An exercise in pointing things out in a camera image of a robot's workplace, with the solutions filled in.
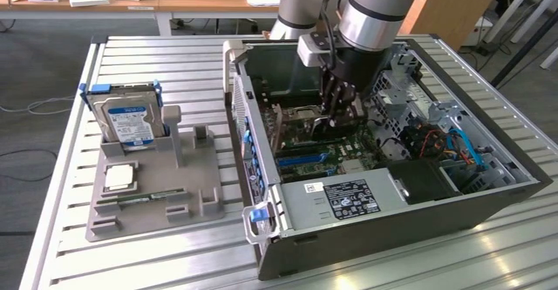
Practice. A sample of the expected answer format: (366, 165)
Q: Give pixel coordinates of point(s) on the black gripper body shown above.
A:
(355, 66)

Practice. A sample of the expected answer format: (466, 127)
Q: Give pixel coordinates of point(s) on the black graphics card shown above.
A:
(322, 133)

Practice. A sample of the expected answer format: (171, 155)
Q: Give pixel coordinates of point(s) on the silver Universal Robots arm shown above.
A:
(375, 9)

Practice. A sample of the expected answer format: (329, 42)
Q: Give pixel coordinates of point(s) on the metal CPU socket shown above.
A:
(305, 111)

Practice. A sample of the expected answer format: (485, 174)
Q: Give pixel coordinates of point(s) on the silver metal disk bay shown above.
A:
(393, 107)

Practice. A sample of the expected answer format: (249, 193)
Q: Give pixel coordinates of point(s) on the green motherboard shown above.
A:
(357, 143)

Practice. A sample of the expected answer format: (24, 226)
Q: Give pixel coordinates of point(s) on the green RAM stick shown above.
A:
(305, 145)
(148, 197)

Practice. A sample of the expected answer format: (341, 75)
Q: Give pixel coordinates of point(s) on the blue expansion slot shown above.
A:
(301, 160)

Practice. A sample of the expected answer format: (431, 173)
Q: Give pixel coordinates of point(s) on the white floor device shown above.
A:
(477, 32)

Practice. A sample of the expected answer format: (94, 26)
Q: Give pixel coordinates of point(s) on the wooden cabinet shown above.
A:
(462, 2)

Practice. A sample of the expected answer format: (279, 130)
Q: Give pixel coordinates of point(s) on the grey power supply unit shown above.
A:
(305, 205)

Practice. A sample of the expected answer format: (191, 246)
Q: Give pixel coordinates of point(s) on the blue case latch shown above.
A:
(258, 215)

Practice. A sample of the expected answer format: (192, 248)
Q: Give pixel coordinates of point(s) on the black open PC case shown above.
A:
(393, 237)

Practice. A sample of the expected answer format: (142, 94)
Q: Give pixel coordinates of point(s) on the grey plastic parts rack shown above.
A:
(156, 172)

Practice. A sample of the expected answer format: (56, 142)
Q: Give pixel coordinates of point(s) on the silver hard disk blue label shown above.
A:
(126, 120)

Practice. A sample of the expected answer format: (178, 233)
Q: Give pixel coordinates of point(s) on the hard drive with blue caddy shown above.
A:
(99, 88)

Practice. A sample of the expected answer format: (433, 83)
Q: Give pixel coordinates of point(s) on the silver CPU chip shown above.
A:
(119, 177)

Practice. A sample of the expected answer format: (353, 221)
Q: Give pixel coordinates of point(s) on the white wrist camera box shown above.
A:
(310, 53)

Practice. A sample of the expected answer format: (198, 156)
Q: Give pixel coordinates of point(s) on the white table frame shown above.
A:
(511, 9)

